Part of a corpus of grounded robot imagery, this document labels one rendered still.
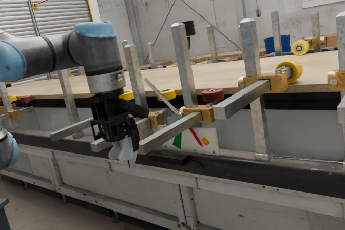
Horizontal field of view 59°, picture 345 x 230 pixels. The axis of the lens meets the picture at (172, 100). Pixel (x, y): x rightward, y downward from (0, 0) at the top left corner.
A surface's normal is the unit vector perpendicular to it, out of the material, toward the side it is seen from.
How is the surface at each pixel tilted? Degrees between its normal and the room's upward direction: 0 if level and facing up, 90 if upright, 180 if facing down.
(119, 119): 90
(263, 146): 90
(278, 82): 90
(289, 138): 90
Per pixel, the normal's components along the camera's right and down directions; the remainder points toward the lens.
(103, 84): 0.03, 0.20
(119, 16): 0.75, 0.00
